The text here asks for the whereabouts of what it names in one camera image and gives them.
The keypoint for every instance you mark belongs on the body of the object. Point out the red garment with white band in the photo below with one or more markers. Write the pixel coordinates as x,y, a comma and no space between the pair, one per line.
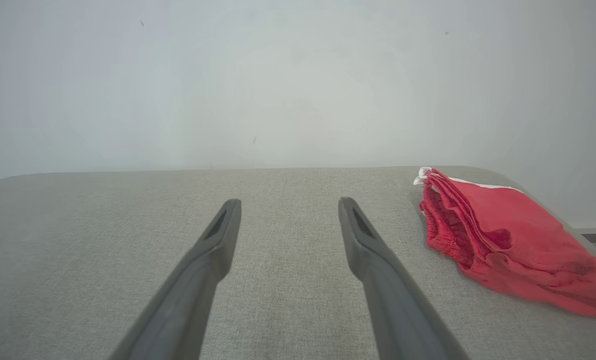
517,240

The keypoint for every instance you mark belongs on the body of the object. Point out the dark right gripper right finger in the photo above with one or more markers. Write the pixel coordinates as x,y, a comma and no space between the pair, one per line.
392,300

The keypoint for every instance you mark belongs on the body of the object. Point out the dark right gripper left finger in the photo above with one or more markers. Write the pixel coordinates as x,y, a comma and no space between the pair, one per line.
193,290

